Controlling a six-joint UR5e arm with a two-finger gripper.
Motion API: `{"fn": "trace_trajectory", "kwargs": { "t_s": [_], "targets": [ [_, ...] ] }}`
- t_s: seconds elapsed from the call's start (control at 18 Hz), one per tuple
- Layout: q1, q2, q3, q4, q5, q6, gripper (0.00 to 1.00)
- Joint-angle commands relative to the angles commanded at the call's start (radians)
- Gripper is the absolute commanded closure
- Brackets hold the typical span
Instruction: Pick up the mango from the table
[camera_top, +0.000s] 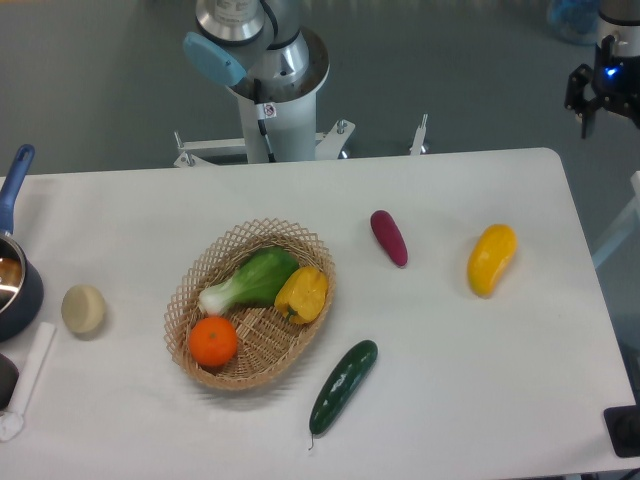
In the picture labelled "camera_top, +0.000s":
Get white spoon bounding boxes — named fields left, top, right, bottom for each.
left=1, top=322, right=56, bottom=443

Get blue saucepan with handle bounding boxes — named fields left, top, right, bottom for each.
left=1, top=144, right=44, bottom=342

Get beige round potato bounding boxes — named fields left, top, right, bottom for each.
left=61, top=284, right=106, bottom=335

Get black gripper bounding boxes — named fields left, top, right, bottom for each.
left=564, top=34, right=639, bottom=139

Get black device at edge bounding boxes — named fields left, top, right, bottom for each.
left=603, top=405, right=640, bottom=458

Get dark green cucumber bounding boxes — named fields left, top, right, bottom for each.
left=308, top=339, right=379, bottom=450

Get purple sweet potato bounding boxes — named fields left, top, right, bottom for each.
left=370, top=210, right=408, bottom=268

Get yellow bell pepper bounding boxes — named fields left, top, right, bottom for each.
left=274, top=266, right=328, bottom=325

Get green bok choy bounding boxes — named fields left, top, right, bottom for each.
left=197, top=246, right=299, bottom=316

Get orange fruit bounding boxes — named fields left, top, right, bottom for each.
left=188, top=316, right=238, bottom=368

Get woven wicker basket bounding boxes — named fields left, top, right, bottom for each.
left=164, top=219, right=336, bottom=390

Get clear jar blue contents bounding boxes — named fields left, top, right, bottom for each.
left=546, top=0, right=600, bottom=45

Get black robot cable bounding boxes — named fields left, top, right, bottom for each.
left=252, top=78, right=277, bottom=164

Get yellow mango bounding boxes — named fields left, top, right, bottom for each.
left=466, top=224, right=518, bottom=298

